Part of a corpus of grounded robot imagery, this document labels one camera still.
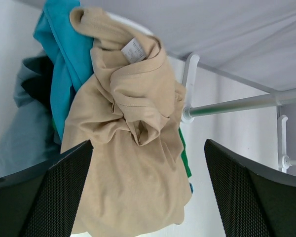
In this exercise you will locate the metal clothes rack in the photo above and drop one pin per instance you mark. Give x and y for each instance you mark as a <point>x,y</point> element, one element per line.
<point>263,101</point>

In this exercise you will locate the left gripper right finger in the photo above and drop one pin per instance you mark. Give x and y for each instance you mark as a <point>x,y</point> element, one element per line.
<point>254,200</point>

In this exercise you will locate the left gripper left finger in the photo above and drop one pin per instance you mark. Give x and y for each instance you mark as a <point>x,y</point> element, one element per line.
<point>42,201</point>

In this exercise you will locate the white plastic laundry basket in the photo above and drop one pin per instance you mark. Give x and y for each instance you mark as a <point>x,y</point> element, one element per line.
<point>130,23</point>

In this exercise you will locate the black t shirt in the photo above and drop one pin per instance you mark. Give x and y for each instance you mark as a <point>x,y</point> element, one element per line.
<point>39,86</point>

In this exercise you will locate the beige t shirt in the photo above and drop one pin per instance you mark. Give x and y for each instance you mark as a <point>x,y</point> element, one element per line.
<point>130,109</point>

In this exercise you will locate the green t shirt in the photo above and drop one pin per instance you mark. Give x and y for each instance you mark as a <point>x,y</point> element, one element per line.
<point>184,158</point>

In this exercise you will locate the teal t shirt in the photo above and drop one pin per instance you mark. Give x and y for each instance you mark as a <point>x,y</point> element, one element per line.
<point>69,52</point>

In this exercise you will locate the grey-blue t shirt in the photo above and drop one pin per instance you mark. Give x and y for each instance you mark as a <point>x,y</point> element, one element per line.
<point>27,141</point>

